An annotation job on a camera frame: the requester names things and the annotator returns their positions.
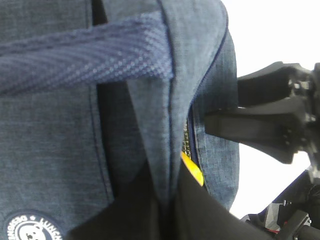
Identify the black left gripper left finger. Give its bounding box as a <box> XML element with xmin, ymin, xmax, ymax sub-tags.
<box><xmin>67</xmin><ymin>164</ymin><xmax>175</xmax><ymax>240</ymax></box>

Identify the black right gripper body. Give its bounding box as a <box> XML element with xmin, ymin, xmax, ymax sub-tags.
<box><xmin>282</xmin><ymin>63</ymin><xmax>320</xmax><ymax>183</ymax></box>

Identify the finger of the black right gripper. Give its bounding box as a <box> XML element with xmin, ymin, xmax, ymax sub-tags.
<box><xmin>204</xmin><ymin>96</ymin><xmax>306</xmax><ymax>164</ymax></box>
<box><xmin>237</xmin><ymin>61</ymin><xmax>310</xmax><ymax>107</ymax></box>

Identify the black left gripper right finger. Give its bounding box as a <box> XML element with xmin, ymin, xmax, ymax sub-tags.
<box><xmin>174</xmin><ymin>164</ymin><xmax>272</xmax><ymax>240</ymax></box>

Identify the yellow pear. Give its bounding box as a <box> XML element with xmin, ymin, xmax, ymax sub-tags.
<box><xmin>181</xmin><ymin>151</ymin><xmax>205</xmax><ymax>187</ymax></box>

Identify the dark blue lunch bag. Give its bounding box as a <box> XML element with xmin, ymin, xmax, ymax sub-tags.
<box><xmin>0</xmin><ymin>0</ymin><xmax>239</xmax><ymax>240</ymax></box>

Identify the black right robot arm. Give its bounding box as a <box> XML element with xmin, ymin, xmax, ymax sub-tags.
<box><xmin>204</xmin><ymin>61</ymin><xmax>320</xmax><ymax>240</ymax></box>

